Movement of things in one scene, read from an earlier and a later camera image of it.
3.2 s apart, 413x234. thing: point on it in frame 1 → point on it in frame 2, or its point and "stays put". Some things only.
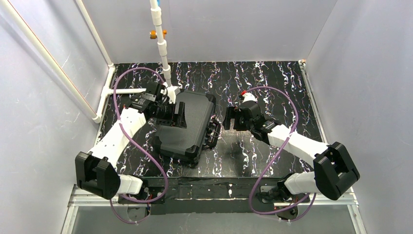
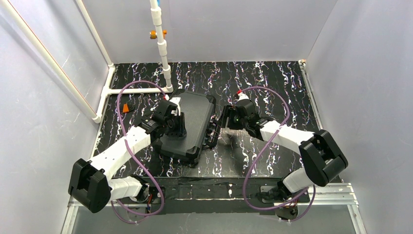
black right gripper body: x=234 y=118 stays put
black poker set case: x=186 y=145 stays put
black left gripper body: x=171 y=117 → x=176 y=124
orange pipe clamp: x=153 y=35 stays put
